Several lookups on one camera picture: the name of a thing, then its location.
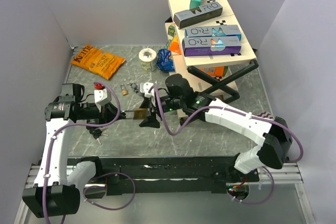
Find blue snack bag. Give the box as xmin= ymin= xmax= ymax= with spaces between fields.
xmin=156 ymin=49 xmax=175 ymax=72

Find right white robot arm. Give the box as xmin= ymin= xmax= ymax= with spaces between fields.
xmin=140 ymin=74 xmax=292 ymax=181

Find green box on shelf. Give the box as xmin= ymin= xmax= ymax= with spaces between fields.
xmin=167 ymin=24 xmax=176 ymax=38

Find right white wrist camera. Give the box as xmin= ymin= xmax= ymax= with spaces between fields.
xmin=140 ymin=82 xmax=155 ymax=98

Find black padlock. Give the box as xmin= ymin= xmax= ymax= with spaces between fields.
xmin=86 ymin=119 xmax=99 ymax=130

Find grey R&O box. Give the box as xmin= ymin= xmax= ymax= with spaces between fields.
xmin=173 ymin=2 xmax=223 ymax=29

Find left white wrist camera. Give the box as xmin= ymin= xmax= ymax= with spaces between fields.
xmin=94 ymin=82 xmax=110 ymax=107

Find toilet paper roll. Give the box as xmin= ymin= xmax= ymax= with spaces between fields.
xmin=138 ymin=48 xmax=158 ymax=72

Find cream shelf rack black frame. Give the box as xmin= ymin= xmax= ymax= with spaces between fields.
xmin=167 ymin=0 xmax=258 ymax=103

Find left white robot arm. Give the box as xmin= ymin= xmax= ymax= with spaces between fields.
xmin=23 ymin=82 xmax=122 ymax=223

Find orange Kettle chips bag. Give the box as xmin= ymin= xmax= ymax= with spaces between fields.
xmin=71 ymin=44 xmax=125 ymax=80

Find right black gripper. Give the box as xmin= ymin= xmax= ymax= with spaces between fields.
xmin=139 ymin=92 xmax=185 ymax=129

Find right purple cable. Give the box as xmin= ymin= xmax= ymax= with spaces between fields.
xmin=148 ymin=84 xmax=305 ymax=206

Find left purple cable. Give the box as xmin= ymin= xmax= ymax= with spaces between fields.
xmin=41 ymin=81 xmax=137 ymax=224

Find purple wavy cloth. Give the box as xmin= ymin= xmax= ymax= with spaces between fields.
xmin=257 ymin=111 xmax=274 ymax=120

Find purple R&O box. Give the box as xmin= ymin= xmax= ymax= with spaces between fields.
xmin=182 ymin=36 xmax=241 ymax=57

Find panda keychain with keys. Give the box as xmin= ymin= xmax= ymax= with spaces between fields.
xmin=128 ymin=83 xmax=139 ymax=93

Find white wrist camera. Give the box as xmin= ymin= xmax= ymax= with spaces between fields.
xmin=140 ymin=82 xmax=155 ymax=98
xmin=94 ymin=82 xmax=110 ymax=107

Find large brass padlock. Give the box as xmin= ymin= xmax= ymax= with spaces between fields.
xmin=122 ymin=108 xmax=148 ymax=120

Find small brass padlock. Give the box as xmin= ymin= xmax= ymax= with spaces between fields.
xmin=120 ymin=84 xmax=129 ymax=96

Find purple cable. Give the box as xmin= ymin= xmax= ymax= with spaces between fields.
xmin=148 ymin=84 xmax=305 ymax=206
xmin=41 ymin=81 xmax=137 ymax=224

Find blue R&O box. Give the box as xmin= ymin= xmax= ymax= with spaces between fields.
xmin=185 ymin=25 xmax=242 ymax=40

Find orange box on shelf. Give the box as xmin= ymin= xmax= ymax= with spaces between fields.
xmin=168 ymin=35 xmax=182 ymax=55

